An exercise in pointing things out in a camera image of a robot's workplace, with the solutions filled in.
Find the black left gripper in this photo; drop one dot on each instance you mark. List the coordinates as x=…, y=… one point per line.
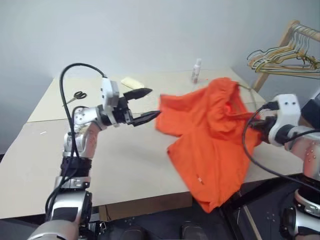
x=122, y=111

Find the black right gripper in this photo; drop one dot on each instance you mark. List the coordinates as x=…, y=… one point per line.
x=265, y=125

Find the orange cloth garment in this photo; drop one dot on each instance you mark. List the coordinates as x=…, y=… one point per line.
x=212, y=150

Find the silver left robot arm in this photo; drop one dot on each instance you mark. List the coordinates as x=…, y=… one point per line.
x=83, y=116

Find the clear bag of white filling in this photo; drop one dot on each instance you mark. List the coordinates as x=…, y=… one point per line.
x=131, y=82

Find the white spray bottle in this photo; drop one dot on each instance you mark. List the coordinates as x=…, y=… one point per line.
x=196, y=71

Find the wooden clothes rack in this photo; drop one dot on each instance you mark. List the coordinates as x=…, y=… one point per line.
x=275, y=57

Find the brown cardboard box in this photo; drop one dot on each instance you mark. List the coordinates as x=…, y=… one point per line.
x=140, y=207

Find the dark rounded shape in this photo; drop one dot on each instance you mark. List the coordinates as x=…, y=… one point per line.
x=131, y=232

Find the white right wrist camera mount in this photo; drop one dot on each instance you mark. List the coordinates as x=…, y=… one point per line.
x=287, y=105

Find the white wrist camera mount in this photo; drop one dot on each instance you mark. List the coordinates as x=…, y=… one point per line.
x=287, y=105
x=108, y=92

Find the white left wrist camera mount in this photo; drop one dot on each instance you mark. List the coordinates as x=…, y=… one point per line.
x=108, y=92

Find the black table frame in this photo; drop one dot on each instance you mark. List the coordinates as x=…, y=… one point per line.
x=247, y=212

